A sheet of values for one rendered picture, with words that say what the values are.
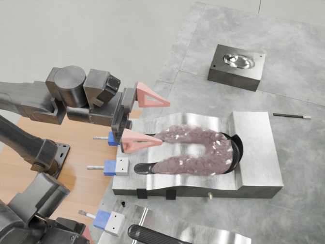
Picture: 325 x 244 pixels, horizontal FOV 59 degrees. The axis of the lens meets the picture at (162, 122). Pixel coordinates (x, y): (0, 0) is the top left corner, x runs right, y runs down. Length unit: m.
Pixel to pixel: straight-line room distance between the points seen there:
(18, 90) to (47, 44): 2.10
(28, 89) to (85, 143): 0.45
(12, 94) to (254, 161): 0.67
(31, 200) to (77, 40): 2.25
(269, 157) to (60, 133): 0.72
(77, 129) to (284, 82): 0.85
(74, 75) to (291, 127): 0.84
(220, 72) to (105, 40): 1.64
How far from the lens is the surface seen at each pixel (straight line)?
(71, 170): 1.02
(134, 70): 2.34
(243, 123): 0.97
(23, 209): 0.55
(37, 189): 0.55
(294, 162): 1.08
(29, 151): 0.88
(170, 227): 0.83
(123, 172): 0.89
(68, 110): 0.61
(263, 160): 0.92
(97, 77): 0.53
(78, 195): 0.98
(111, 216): 0.81
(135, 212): 0.83
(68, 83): 0.54
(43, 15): 3.09
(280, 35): 1.50
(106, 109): 0.57
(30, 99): 0.64
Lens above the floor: 1.69
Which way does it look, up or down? 57 degrees down
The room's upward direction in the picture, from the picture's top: straight up
